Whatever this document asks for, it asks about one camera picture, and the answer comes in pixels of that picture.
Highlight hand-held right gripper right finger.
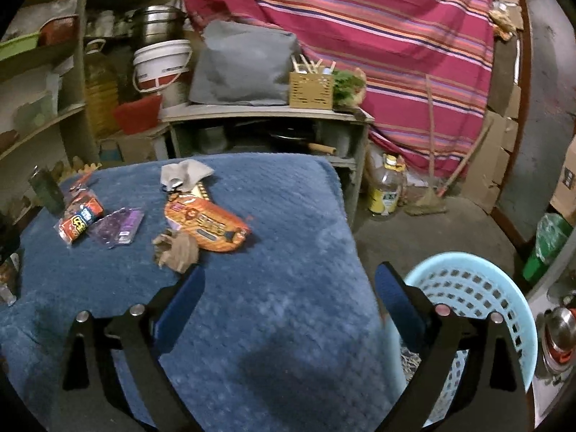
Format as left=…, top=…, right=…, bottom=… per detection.
left=373, top=261, right=528, bottom=432

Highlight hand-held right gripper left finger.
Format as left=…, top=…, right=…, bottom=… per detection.
left=60, top=263, right=208, bottom=432

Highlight brown paper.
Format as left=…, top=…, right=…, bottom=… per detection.
left=152, top=229, right=201, bottom=273

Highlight light blue plastic basket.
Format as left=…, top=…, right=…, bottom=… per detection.
left=391, top=251, right=539, bottom=429

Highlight large orange snack packet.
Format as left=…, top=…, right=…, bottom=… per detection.
left=164, top=195, right=251, bottom=253

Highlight purple clear packet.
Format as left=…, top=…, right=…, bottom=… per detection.
left=87, top=206, right=145, bottom=248

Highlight yellow label oil bottle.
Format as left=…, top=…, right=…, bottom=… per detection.
left=368, top=152, right=408, bottom=217

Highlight crumpled grey white wrapper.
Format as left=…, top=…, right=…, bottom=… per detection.
left=160, top=159, right=216, bottom=192

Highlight small orange snack packet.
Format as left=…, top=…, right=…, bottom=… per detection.
left=53, top=191, right=105, bottom=246

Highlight green plastic bag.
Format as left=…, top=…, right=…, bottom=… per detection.
left=521, top=212, right=575, bottom=282

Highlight small red torn wrapper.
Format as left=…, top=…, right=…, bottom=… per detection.
left=67, top=171, right=95, bottom=192

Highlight steel kettle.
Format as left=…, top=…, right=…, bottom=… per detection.
left=539, top=294, right=576, bottom=377

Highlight yellow egg carton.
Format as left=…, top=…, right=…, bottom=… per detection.
left=67, top=157, right=102, bottom=174

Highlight cardboard pieces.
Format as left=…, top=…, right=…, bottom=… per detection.
left=463, top=0, right=525, bottom=213

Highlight glass jar with white label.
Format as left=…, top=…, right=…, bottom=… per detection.
left=0, top=252, right=21, bottom=307

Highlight dark green bottle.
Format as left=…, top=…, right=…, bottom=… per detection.
left=27, top=167, right=66, bottom=216

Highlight red plastic basket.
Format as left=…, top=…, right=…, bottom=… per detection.
left=112, top=94, right=164, bottom=135

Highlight grey low cabinet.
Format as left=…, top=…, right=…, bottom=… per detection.
left=159, top=103, right=375, bottom=231

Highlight green leafy bunch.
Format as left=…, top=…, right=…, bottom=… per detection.
left=332, top=69, right=366, bottom=109

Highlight large cooking oil bottle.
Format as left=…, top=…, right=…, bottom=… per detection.
left=83, top=39, right=120, bottom=138

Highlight wooden utensil box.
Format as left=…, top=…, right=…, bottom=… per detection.
left=287, top=68, right=335, bottom=110

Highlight white plastic bucket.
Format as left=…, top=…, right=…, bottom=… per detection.
left=131, top=39, right=194, bottom=95

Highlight grey cushion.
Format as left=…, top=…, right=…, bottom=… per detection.
left=188, top=20, right=302, bottom=107

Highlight wooden shelf unit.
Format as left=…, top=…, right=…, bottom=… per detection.
left=0, top=0, right=190, bottom=176

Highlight red striped hanging cloth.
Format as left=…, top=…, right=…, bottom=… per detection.
left=179, top=0, right=496, bottom=177

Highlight steel cooking pot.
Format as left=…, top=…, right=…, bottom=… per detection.
left=130, top=5, right=186, bottom=48

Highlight green plastic tray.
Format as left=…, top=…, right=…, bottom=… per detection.
left=0, top=31, right=46, bottom=62

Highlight broom with wooden handle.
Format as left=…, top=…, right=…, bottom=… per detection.
left=402, top=74, right=494, bottom=217

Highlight black pan with wooden handle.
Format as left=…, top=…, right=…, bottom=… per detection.
left=269, top=130, right=338, bottom=156

